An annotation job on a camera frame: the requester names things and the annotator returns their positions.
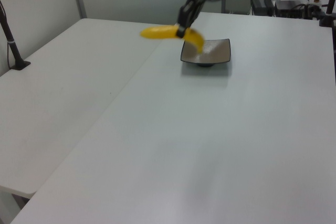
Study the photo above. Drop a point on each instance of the black clamped stand pole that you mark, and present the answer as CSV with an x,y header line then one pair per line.
x,y
329,9

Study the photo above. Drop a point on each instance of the black flat electronics box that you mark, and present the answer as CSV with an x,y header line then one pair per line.
x,y
288,7

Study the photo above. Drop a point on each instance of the yellow banana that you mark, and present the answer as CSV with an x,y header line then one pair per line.
x,y
157,32

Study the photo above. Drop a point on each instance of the brown square ceramic plate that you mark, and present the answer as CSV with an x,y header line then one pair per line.
x,y
216,51

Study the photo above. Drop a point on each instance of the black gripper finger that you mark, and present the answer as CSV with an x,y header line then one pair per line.
x,y
197,11
183,16

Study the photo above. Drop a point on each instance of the black camera stand pole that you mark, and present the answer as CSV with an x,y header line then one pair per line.
x,y
11,43

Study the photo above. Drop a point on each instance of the black ribbed power box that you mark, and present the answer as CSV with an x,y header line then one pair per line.
x,y
261,5

